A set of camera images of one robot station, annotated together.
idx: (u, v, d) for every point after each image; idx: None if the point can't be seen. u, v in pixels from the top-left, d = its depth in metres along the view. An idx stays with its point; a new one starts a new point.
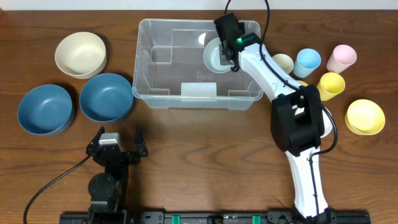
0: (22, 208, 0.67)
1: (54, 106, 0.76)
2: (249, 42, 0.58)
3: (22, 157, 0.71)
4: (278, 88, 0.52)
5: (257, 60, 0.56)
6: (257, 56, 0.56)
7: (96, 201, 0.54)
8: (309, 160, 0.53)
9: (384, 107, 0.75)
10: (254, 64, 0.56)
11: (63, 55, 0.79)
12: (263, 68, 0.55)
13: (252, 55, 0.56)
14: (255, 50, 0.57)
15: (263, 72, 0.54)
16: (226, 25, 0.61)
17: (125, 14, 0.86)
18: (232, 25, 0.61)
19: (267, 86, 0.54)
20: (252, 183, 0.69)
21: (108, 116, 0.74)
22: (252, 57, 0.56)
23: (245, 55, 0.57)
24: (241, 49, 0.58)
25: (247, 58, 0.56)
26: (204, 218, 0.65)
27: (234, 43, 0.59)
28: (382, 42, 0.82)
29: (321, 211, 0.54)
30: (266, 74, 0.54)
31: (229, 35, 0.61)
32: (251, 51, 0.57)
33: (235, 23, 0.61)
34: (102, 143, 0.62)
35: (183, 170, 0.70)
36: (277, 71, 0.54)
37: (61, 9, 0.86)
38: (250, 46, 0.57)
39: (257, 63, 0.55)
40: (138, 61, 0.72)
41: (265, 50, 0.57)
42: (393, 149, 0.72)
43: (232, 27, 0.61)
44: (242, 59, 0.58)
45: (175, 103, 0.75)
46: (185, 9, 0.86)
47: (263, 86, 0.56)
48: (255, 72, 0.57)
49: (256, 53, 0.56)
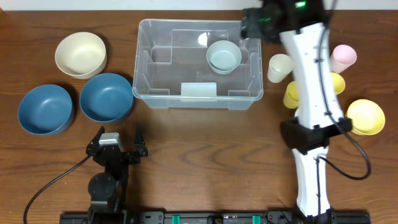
0: (22, 208, 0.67)
1: (54, 106, 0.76)
2: (310, 8, 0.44)
3: (22, 157, 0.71)
4: (318, 114, 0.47)
5: (312, 60, 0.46)
6: (313, 55, 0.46)
7: (97, 201, 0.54)
8: (315, 160, 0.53)
9: (384, 107, 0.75)
10: (305, 64, 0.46)
11: (63, 55, 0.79)
12: (314, 76, 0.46)
13: (309, 50, 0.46)
14: (314, 41, 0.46)
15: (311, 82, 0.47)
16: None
17: (125, 14, 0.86)
18: None
19: (306, 99, 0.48)
20: (252, 183, 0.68)
21: (108, 116, 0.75)
22: (306, 51, 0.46)
23: (300, 45, 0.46)
24: (299, 32, 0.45)
25: (300, 53, 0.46)
26: (203, 218, 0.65)
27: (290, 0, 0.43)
28: (382, 42, 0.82)
29: (323, 211, 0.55)
30: (314, 87, 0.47)
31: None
32: (310, 44, 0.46)
33: None
34: (102, 143, 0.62)
35: (183, 170, 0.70)
36: (326, 86, 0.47)
37: (61, 9, 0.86)
38: (310, 28, 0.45)
39: (310, 65, 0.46)
40: (138, 61, 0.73)
41: (324, 45, 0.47)
42: (393, 149, 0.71)
43: None
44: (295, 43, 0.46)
45: (175, 103, 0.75)
46: (185, 9, 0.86)
47: (301, 90, 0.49)
48: (300, 70, 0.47)
49: (313, 48, 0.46)
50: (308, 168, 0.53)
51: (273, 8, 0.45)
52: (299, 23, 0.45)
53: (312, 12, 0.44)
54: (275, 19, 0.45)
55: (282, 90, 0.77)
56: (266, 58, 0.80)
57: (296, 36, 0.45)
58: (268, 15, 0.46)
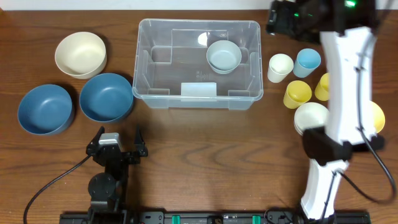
0: (22, 208, 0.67)
1: (54, 106, 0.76)
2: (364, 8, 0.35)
3: (22, 157, 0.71)
4: (348, 128, 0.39)
5: (352, 67, 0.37)
6: (355, 62, 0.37)
7: (96, 201, 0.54)
8: (333, 173, 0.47)
9: (384, 107, 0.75)
10: (343, 71, 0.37)
11: (63, 55, 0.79)
12: (353, 86, 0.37)
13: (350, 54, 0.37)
14: (357, 46, 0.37)
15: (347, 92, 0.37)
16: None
17: (125, 14, 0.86)
18: None
19: (336, 111, 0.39)
20: (252, 183, 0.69)
21: (107, 116, 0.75)
22: (346, 57, 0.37)
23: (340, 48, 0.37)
24: (342, 33, 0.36)
25: (339, 58, 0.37)
26: (204, 218, 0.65)
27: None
28: (382, 42, 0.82)
29: (326, 216, 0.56)
30: (349, 97, 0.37)
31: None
32: (352, 48, 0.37)
33: None
34: (102, 143, 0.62)
35: (183, 170, 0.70)
36: (364, 101, 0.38)
37: (61, 9, 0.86)
38: (356, 32, 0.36)
39: (349, 74, 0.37)
40: (138, 61, 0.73)
41: (369, 51, 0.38)
42: (393, 149, 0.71)
43: None
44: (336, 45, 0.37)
45: (175, 103, 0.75)
46: (185, 9, 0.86)
47: (332, 101, 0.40)
48: (336, 76, 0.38)
49: (356, 55, 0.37)
50: (323, 177, 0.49)
51: (318, 4, 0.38)
52: (345, 23, 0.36)
53: (362, 15, 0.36)
54: (317, 15, 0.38)
55: (282, 90, 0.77)
56: (266, 58, 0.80)
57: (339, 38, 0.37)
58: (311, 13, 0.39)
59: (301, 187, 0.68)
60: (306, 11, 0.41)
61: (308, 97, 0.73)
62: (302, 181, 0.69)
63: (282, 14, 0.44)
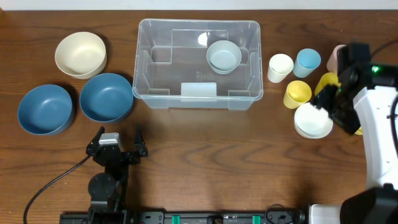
0: (22, 208, 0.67)
1: (54, 106, 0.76)
2: (384, 74, 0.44)
3: (22, 157, 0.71)
4: (392, 169, 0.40)
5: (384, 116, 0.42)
6: (386, 111, 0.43)
7: (97, 202, 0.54)
8: None
9: None
10: (377, 118, 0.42)
11: (63, 55, 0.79)
12: (388, 130, 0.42)
13: (382, 106, 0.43)
14: (387, 101, 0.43)
15: (385, 138, 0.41)
16: (358, 55, 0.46)
17: (125, 14, 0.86)
18: (364, 53, 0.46)
19: (374, 153, 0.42)
20: (252, 183, 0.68)
21: (108, 116, 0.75)
22: (378, 106, 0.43)
23: (370, 102, 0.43)
24: (371, 87, 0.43)
25: (372, 107, 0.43)
26: (204, 218, 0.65)
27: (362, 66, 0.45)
28: (381, 42, 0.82)
29: None
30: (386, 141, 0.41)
31: (360, 60, 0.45)
32: (382, 100, 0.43)
33: (365, 52, 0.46)
34: (102, 143, 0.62)
35: (183, 170, 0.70)
36: None
37: (62, 9, 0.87)
38: (385, 90, 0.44)
39: (382, 119, 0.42)
40: (138, 61, 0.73)
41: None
42: None
43: (361, 51, 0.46)
44: (361, 101, 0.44)
45: (175, 103, 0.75)
46: (185, 9, 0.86)
47: (368, 146, 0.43)
48: (367, 125, 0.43)
49: (386, 106, 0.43)
50: None
51: (348, 74, 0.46)
52: (372, 84, 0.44)
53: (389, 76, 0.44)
54: (348, 85, 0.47)
55: (282, 90, 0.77)
56: (266, 58, 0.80)
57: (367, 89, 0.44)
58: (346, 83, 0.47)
59: (301, 188, 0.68)
60: (346, 89, 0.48)
61: (308, 97, 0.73)
62: (302, 181, 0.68)
63: (321, 98, 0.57)
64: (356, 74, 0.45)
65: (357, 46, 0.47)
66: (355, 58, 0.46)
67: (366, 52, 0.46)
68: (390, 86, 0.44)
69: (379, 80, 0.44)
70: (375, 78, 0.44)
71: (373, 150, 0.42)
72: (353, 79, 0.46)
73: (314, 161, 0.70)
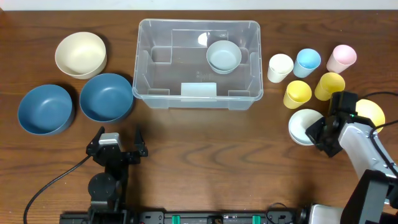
0: (22, 209, 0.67)
1: (55, 106, 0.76)
2: (361, 119, 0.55)
3: (22, 157, 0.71)
4: (377, 165, 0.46)
5: (364, 135, 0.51)
6: (364, 132, 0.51)
7: (97, 202, 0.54)
8: None
9: (384, 107, 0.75)
10: (357, 137, 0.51)
11: (63, 55, 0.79)
12: (369, 144, 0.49)
13: (361, 129, 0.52)
14: (364, 127, 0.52)
15: (368, 147, 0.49)
16: (344, 104, 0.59)
17: (125, 14, 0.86)
18: (349, 104, 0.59)
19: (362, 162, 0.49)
20: (252, 183, 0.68)
21: (108, 116, 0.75)
22: (358, 130, 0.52)
23: (351, 130, 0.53)
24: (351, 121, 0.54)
25: (352, 130, 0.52)
26: (204, 218, 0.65)
27: (344, 115, 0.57)
28: (381, 42, 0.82)
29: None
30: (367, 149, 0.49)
31: (341, 107, 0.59)
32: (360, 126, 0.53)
33: (352, 103, 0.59)
34: (102, 143, 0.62)
35: (183, 170, 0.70)
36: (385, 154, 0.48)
37: (62, 9, 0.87)
38: (362, 123, 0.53)
39: (362, 137, 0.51)
40: (138, 61, 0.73)
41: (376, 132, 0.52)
42: (393, 149, 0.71)
43: (349, 101, 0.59)
44: (344, 132, 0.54)
45: (175, 103, 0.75)
46: (185, 9, 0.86)
47: (357, 159, 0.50)
48: (354, 145, 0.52)
49: (364, 129, 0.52)
50: None
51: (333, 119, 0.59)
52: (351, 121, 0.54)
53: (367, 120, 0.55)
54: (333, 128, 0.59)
55: (282, 90, 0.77)
56: (266, 58, 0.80)
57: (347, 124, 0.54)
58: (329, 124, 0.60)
59: (301, 188, 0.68)
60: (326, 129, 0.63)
61: (308, 97, 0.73)
62: (302, 181, 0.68)
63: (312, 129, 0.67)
64: (339, 119, 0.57)
65: (344, 97, 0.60)
66: (342, 106, 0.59)
67: (352, 103, 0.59)
68: (367, 124, 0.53)
69: (357, 121, 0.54)
70: (355, 120, 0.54)
71: (362, 158, 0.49)
72: (335, 125, 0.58)
73: (314, 161, 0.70)
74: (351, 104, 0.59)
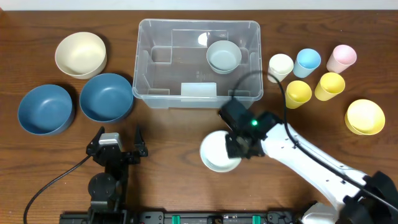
0: (22, 209, 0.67)
1: (54, 106, 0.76)
2: (265, 121, 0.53)
3: (22, 157, 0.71)
4: (336, 186, 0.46)
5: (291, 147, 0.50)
6: (289, 144, 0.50)
7: (96, 201, 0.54)
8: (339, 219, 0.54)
9: (384, 106, 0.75)
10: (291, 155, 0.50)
11: (63, 55, 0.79)
12: (306, 158, 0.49)
13: (283, 143, 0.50)
14: (282, 134, 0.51)
15: (311, 164, 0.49)
16: (235, 112, 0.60)
17: (125, 14, 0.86)
18: (238, 109, 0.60)
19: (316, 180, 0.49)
20: (252, 183, 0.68)
21: (107, 116, 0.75)
22: (282, 145, 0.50)
23: (273, 147, 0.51)
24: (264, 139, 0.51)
25: (278, 147, 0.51)
26: (204, 218, 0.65)
27: (250, 129, 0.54)
28: (381, 42, 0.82)
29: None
30: (313, 166, 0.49)
31: (237, 121, 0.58)
32: (278, 139, 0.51)
33: (240, 107, 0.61)
34: (102, 143, 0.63)
35: (183, 170, 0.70)
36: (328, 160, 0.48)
37: (62, 9, 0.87)
38: (273, 129, 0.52)
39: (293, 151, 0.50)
40: (138, 61, 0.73)
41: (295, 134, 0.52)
42: (393, 149, 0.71)
43: (237, 107, 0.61)
44: (268, 151, 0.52)
45: (175, 103, 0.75)
46: (185, 9, 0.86)
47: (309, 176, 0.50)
48: (293, 162, 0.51)
49: (285, 139, 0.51)
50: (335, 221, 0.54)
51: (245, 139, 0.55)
52: (260, 134, 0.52)
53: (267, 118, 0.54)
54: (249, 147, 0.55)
55: (282, 90, 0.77)
56: (266, 58, 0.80)
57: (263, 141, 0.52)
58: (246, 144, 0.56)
59: (301, 188, 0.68)
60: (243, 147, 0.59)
61: (308, 97, 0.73)
62: (302, 182, 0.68)
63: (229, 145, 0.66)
64: (249, 137, 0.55)
65: (231, 106, 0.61)
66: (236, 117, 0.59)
67: (239, 106, 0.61)
68: (274, 124, 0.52)
69: (266, 127, 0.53)
70: (263, 128, 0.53)
71: (313, 177, 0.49)
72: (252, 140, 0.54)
73: None
74: (240, 110, 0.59)
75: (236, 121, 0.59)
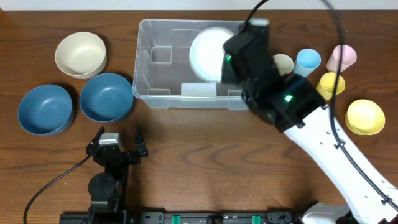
0: (22, 208, 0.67)
1: (54, 106, 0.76)
2: (301, 99, 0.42)
3: (22, 157, 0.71)
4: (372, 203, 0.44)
5: (334, 144, 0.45)
6: (332, 140, 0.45)
7: (96, 201, 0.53)
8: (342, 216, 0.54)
9: (384, 107, 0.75)
10: (329, 153, 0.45)
11: (63, 55, 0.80)
12: (346, 162, 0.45)
13: (324, 139, 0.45)
14: (325, 126, 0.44)
15: (349, 170, 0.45)
16: (255, 68, 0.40)
17: (125, 14, 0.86)
18: (261, 65, 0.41)
19: (352, 185, 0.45)
20: (252, 183, 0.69)
21: (108, 116, 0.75)
22: (322, 141, 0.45)
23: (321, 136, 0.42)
24: (301, 124, 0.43)
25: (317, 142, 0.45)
26: (204, 218, 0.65)
27: (285, 106, 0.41)
28: (382, 42, 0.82)
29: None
30: (352, 177, 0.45)
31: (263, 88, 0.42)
32: (320, 132, 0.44)
33: (264, 63, 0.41)
34: (102, 143, 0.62)
35: (183, 170, 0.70)
36: (368, 172, 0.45)
37: (61, 9, 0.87)
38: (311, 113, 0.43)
39: (334, 150, 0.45)
40: (138, 61, 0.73)
41: (339, 128, 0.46)
42: (393, 149, 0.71)
43: (259, 63, 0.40)
44: (299, 139, 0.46)
45: (175, 103, 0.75)
46: (185, 9, 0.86)
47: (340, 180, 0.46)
48: (328, 159, 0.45)
49: (326, 134, 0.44)
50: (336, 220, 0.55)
51: (265, 114, 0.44)
52: (295, 116, 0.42)
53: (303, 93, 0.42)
54: (266, 117, 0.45)
55: None
56: None
57: (299, 129, 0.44)
58: (260, 114, 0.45)
59: (301, 188, 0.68)
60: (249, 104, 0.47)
61: None
62: (302, 181, 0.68)
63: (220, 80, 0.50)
64: (276, 113, 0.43)
65: (252, 56, 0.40)
66: (257, 76, 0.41)
67: (262, 56, 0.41)
68: (313, 102, 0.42)
69: (301, 108, 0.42)
70: (299, 106, 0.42)
71: (349, 184, 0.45)
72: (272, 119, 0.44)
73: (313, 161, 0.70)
74: (265, 66, 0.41)
75: (256, 81, 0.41)
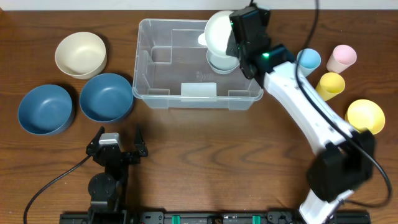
0: (22, 209, 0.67)
1: (54, 106, 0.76)
2: (277, 58, 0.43)
3: (21, 157, 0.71)
4: (321, 131, 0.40)
5: (292, 86, 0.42)
6: (292, 83, 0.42)
7: (96, 201, 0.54)
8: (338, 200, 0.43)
9: (384, 107, 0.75)
10: (287, 94, 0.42)
11: (64, 55, 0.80)
12: (302, 100, 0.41)
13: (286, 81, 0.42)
14: (288, 73, 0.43)
15: (302, 105, 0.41)
16: (247, 28, 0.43)
17: (125, 14, 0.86)
18: (254, 27, 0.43)
19: (305, 121, 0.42)
20: (252, 183, 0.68)
21: (108, 116, 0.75)
22: (285, 84, 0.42)
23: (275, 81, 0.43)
24: (271, 71, 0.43)
25: (279, 85, 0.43)
26: (204, 218, 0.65)
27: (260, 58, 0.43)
28: (382, 42, 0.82)
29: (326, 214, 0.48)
30: (306, 112, 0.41)
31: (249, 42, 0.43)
32: (283, 76, 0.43)
33: (257, 25, 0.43)
34: (102, 143, 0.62)
35: (183, 170, 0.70)
36: (322, 108, 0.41)
37: (61, 9, 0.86)
38: (282, 68, 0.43)
39: (292, 92, 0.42)
40: (138, 61, 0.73)
41: (301, 75, 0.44)
42: (393, 149, 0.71)
43: (252, 25, 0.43)
44: (271, 83, 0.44)
45: (175, 103, 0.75)
46: (185, 9, 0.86)
47: (301, 123, 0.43)
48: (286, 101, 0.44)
49: (289, 79, 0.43)
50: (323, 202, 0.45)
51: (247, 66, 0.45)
52: (269, 66, 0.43)
53: (280, 51, 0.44)
54: (247, 73, 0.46)
55: None
56: None
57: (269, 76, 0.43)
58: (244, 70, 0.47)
59: (301, 188, 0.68)
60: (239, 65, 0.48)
61: None
62: (301, 181, 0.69)
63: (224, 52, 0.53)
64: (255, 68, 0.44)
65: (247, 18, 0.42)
66: (246, 33, 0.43)
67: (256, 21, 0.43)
68: (286, 61, 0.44)
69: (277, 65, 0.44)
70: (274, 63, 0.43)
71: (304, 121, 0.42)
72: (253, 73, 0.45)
73: None
74: (257, 30, 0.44)
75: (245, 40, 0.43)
